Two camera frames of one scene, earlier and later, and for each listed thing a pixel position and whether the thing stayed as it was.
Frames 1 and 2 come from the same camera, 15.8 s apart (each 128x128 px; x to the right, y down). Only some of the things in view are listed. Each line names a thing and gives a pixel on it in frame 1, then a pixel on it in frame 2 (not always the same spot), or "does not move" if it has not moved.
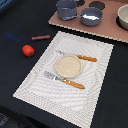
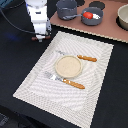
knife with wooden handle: [83, 57] does not move
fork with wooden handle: [60, 79] does not move
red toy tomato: [28, 50] → [88, 15]
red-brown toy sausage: [42, 37] does not move
